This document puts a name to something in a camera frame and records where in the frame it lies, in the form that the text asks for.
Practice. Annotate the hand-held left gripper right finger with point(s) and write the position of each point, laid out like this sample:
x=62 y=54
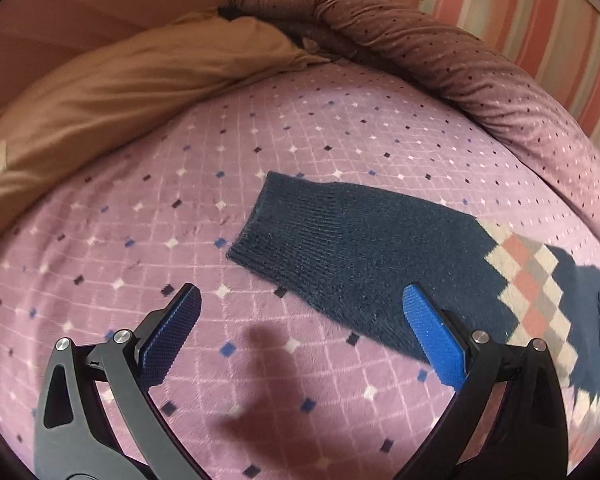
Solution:
x=430 y=335

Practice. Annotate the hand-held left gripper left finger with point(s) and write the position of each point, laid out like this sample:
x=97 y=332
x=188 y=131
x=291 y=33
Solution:
x=172 y=332

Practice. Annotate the navy knitted argyle sweater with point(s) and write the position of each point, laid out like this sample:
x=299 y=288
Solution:
x=355 y=250

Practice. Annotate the purple checked bed sheet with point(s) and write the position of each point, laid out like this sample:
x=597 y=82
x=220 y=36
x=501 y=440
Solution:
x=180 y=210

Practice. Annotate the tan duvet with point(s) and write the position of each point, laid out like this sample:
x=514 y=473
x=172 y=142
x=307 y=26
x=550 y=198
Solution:
x=105 y=100

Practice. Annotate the mauve dotted rolled blanket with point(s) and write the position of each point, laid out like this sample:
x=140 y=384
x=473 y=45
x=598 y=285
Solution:
x=460 y=65

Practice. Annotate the dark cloth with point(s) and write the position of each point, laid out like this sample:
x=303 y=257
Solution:
x=227 y=12

